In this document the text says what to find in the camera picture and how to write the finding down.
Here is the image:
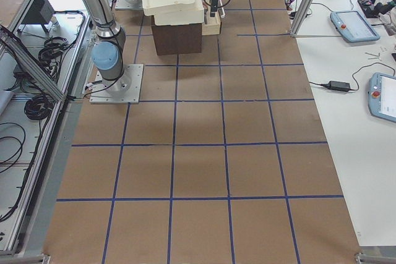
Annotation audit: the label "wooden drawer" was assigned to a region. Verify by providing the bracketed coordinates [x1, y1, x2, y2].
[202, 0, 225, 36]

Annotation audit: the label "white plastic tray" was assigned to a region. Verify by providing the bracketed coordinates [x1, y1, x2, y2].
[142, 0, 204, 25]

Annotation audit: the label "dark brown cabinet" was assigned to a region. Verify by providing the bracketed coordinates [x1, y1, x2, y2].
[151, 17, 202, 56]

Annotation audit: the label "upper teach pendant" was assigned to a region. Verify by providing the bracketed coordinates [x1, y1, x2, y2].
[330, 11, 381, 43]

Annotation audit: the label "teach pendant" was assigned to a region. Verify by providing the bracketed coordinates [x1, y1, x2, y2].
[330, 11, 381, 43]
[368, 72, 396, 122]

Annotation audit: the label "black power brick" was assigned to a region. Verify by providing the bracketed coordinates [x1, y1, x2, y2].
[320, 80, 351, 92]

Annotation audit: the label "lower teach pendant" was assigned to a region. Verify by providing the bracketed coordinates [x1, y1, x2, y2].
[368, 72, 396, 122]

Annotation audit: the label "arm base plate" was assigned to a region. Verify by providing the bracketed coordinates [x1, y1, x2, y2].
[89, 64, 144, 104]

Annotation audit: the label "coiled black cables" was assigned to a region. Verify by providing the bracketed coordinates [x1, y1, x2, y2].
[24, 36, 74, 122]

